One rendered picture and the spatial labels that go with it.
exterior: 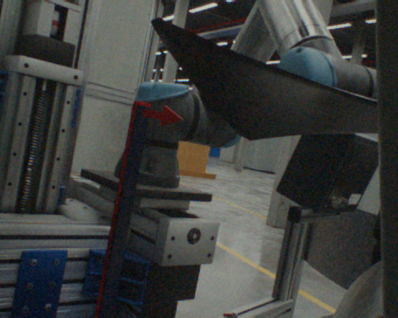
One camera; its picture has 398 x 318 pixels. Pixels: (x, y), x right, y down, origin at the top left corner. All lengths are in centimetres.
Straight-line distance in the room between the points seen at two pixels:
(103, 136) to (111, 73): 32
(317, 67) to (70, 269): 62
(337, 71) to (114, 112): 197
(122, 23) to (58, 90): 151
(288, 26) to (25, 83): 54
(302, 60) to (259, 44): 42
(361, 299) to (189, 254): 78
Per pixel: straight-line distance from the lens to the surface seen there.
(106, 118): 249
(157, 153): 105
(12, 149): 101
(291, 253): 102
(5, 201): 103
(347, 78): 64
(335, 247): 263
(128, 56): 256
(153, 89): 106
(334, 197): 108
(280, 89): 40
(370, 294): 21
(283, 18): 71
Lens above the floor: 117
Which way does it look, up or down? 3 degrees down
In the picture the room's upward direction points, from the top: 11 degrees clockwise
